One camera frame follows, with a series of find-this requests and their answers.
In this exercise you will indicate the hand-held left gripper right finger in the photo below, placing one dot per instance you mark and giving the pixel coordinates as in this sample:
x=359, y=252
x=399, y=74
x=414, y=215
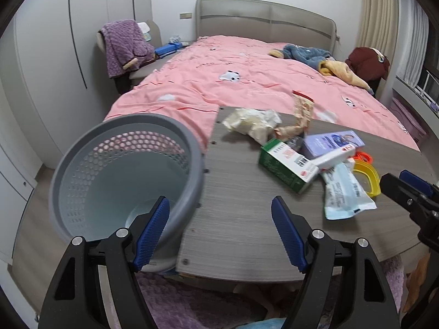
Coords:
x=288, y=236

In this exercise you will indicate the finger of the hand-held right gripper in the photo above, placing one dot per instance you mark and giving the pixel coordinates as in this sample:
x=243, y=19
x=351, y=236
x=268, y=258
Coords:
x=416, y=182
x=398, y=186

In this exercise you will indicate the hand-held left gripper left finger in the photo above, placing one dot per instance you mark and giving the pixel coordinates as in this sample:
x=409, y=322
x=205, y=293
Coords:
x=151, y=236

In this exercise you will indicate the orange plastic loop tool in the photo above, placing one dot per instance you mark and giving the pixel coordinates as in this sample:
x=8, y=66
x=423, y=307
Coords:
x=363, y=156

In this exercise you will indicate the light blue wipes packet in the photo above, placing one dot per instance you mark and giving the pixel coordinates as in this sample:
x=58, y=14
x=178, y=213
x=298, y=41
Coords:
x=343, y=192

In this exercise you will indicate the long white red box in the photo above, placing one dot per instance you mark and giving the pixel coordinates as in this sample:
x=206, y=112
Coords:
x=334, y=159

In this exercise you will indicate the green and white carton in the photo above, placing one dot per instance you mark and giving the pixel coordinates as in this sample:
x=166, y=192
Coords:
x=277, y=168

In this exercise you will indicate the grey perforated plastic bin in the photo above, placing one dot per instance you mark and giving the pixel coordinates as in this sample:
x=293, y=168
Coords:
x=103, y=185

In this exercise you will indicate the purple cartoon print box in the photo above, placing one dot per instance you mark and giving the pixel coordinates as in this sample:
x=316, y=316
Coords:
x=329, y=144

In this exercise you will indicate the crumpled white tissue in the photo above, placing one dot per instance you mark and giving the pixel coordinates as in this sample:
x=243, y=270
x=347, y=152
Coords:
x=247, y=123

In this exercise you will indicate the crumpled beige snack wrapper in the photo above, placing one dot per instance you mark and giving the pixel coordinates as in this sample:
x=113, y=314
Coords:
x=303, y=109

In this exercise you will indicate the yellow fleece garment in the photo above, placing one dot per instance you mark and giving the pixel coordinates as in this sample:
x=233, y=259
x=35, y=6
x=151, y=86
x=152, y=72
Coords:
x=343, y=72

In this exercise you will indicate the dark red garment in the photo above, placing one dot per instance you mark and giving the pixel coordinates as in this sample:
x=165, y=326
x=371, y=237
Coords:
x=363, y=61

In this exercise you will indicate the white sheer curtain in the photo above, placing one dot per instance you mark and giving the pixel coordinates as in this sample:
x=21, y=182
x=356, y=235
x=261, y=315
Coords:
x=411, y=41

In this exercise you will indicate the pink printed blanket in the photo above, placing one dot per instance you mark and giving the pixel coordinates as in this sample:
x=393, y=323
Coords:
x=240, y=85

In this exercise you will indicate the blue fleece pajamas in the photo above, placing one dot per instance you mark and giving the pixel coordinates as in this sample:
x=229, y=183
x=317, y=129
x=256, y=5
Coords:
x=301, y=53

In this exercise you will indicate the beige chair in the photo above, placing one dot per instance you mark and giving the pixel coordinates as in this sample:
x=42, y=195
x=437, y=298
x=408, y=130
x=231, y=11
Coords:
x=144, y=70

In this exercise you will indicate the beige curtain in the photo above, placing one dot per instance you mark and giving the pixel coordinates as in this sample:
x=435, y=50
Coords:
x=377, y=13

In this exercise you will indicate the long blue box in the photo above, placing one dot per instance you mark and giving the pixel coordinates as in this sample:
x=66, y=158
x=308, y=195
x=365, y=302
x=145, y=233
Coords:
x=168, y=49

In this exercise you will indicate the purple fleece robe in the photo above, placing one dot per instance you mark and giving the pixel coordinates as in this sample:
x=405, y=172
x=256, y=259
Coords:
x=120, y=48

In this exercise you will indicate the white wardrobe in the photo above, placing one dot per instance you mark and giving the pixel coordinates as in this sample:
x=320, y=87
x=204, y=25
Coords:
x=51, y=58

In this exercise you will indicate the white printed bag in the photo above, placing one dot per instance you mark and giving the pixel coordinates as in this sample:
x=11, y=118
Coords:
x=145, y=31

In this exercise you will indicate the grey padded headboard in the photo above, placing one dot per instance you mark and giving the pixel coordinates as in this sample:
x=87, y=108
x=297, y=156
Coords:
x=257, y=20

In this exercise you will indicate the wall socket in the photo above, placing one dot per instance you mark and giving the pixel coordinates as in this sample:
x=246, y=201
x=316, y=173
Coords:
x=186, y=15

